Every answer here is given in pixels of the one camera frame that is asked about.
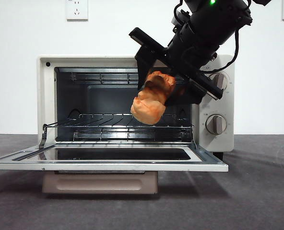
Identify golden brown bread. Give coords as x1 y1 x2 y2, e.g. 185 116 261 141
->
130 70 177 125

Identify oven door with beige handle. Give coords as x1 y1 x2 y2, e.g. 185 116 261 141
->
0 143 229 195

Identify cream oven knob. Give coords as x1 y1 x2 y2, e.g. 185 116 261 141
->
208 73 229 91
205 114 227 135

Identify cream Toshiba toaster oven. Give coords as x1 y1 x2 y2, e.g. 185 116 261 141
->
37 54 235 160

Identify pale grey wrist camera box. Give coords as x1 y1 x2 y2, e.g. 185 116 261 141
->
171 9 191 31

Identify metal wire oven rack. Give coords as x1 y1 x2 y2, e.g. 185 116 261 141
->
42 114 195 144

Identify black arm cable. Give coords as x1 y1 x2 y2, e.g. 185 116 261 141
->
199 30 240 72

